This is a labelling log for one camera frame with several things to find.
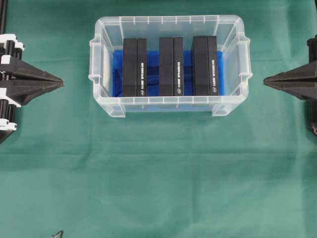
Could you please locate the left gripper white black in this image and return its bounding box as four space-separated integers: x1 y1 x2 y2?
0 34 64 142

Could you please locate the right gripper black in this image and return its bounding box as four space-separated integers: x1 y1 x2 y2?
263 35 317 136

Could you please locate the black box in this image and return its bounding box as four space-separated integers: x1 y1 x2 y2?
159 37 184 96
192 36 220 96
123 38 148 97

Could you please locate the clear plastic storage case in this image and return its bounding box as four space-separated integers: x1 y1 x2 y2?
89 15 253 118

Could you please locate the blue liner in case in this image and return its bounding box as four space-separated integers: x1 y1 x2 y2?
112 50 225 97

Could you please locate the green table cloth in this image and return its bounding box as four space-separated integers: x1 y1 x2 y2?
0 0 317 238

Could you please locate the small grey object at edge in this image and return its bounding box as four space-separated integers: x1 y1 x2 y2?
51 230 63 238

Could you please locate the black frame rail left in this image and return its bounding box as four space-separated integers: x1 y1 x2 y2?
0 0 8 34

